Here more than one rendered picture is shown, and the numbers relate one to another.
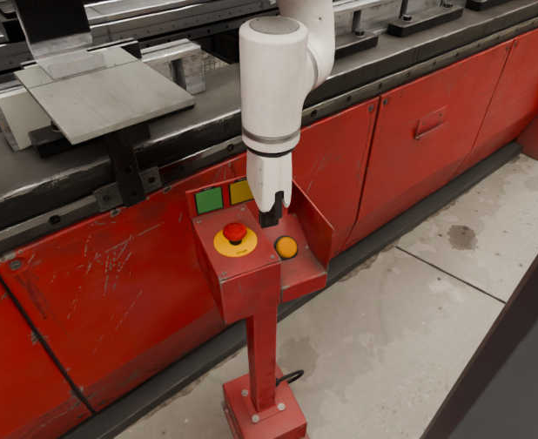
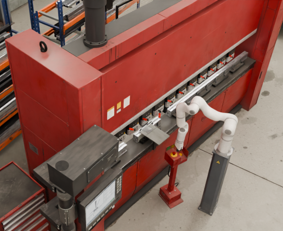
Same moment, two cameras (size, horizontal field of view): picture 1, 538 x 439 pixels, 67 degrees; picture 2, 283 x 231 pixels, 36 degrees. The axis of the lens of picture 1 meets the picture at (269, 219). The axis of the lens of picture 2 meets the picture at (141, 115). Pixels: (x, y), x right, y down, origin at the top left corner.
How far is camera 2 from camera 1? 4.02 m
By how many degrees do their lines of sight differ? 9
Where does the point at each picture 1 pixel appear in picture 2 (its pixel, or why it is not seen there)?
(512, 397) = (213, 172)
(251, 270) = (177, 158)
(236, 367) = (159, 185)
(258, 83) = (180, 136)
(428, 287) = (209, 160)
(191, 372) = (149, 187)
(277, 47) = (183, 133)
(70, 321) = (140, 171)
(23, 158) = (139, 144)
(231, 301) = (174, 163)
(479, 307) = not seen: hidden behind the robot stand
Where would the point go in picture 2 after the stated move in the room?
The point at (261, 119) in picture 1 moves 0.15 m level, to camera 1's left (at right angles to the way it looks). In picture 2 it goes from (180, 139) to (166, 140)
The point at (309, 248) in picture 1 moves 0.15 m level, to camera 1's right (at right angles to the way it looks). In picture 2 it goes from (183, 154) to (197, 153)
